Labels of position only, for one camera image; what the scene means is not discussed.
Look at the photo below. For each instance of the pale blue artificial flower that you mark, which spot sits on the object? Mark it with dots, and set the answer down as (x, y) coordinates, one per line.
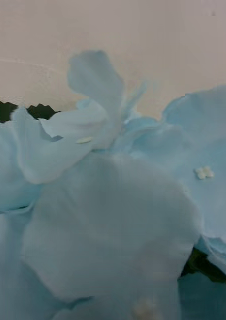
(113, 220)

